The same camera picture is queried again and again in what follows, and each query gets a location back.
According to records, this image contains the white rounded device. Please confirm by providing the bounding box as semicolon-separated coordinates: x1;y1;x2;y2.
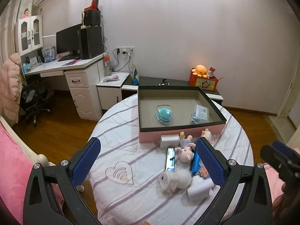
187;175;214;201

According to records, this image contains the colourful snack packet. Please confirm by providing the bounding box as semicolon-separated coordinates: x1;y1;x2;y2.
191;153;210;179

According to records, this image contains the white fluffy plush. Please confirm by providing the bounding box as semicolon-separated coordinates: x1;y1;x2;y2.
158;169;192;193

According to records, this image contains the small pig doll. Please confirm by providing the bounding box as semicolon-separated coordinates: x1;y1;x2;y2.
174;132;196;163

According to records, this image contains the pink dress block doll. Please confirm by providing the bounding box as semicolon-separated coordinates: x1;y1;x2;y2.
200;128;212;143

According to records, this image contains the white power adapter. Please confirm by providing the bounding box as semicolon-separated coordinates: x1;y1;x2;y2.
160;134;180;149

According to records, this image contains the clear box with green label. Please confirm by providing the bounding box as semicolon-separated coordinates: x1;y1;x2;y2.
190;105;209;125

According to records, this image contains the teal brush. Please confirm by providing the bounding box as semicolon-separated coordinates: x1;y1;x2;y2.
156;105;173;125

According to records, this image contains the white striped table cover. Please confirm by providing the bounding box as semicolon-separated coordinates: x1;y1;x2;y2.
89;94;254;224

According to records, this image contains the red toy crate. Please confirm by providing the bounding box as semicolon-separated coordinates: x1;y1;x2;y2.
189;73;219;92

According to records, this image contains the black office chair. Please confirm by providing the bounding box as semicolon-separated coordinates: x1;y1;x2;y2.
20;75;51;127

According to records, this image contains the orange octopus plush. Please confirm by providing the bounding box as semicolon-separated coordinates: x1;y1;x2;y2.
191;64;208;78

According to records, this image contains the pink black storage box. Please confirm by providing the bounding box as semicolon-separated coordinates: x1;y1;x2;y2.
137;86;226;143

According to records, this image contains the pink puffer jacket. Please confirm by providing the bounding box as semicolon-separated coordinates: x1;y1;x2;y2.
1;53;22;123

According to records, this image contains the white bedside cabinet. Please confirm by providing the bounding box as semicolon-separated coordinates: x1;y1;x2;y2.
97;72;129;110

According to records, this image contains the white desk with drawers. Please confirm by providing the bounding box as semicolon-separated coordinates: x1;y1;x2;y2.
24;53;107;121

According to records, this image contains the low black white tv bench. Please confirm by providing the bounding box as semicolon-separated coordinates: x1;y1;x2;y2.
121;76;224;105

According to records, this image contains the orange cap water bottle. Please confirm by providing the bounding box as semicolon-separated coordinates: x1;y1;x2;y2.
104;55;112;76

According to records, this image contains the blue patterned bag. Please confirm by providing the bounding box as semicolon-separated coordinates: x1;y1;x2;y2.
130;64;139;85

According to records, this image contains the black computer monitor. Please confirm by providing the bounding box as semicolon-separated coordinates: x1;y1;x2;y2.
56;24;81;56

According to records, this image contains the white hutch cabinet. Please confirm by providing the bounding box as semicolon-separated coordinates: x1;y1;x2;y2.
15;15;43;56

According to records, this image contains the black speaker on tower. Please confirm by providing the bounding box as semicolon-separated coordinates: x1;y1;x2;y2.
82;9;101;26

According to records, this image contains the beige curtain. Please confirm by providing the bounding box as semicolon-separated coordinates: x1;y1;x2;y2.
1;0;28;67

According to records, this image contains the white bed frame post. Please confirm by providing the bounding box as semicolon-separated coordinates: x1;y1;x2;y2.
1;116;55;167

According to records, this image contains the wall power strip outlet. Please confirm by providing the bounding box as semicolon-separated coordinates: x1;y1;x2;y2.
115;46;135;54

